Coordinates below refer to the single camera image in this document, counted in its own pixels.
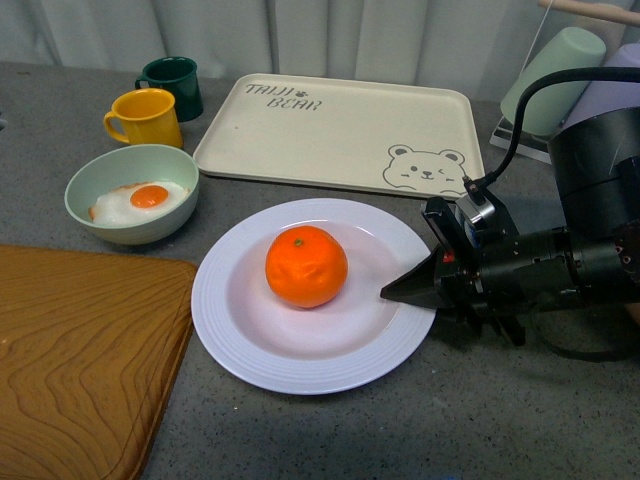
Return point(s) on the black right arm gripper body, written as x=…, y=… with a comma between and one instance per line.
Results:
x=498, y=277

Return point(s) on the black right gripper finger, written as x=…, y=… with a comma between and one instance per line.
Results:
x=418, y=287

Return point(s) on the white round plate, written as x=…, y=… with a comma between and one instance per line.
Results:
x=352, y=340

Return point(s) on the orange mandarin fruit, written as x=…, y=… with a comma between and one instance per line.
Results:
x=306, y=267

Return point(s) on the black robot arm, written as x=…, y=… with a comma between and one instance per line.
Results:
x=596, y=165

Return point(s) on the clear acrylic cup rack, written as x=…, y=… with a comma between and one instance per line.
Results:
x=547, y=108

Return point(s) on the cream bear serving tray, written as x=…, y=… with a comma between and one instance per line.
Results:
x=355, y=135

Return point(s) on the lavender plastic cup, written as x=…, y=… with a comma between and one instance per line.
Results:
x=602, y=96

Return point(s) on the white curtain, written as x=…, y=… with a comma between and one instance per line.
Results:
x=478, y=48

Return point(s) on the wooden rack dowel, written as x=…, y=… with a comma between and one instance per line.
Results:
x=603, y=12

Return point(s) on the fake fried egg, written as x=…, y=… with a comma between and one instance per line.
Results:
x=136, y=203

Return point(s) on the dark green enamel mug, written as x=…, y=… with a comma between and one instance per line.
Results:
x=177, y=75

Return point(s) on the yellow enamel mug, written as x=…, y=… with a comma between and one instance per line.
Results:
x=144, y=116

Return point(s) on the wooden cutting board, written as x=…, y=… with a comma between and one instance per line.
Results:
x=91, y=345

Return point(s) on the light green bowl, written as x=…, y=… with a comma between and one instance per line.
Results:
x=131, y=165

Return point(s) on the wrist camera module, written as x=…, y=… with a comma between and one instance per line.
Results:
x=484, y=218

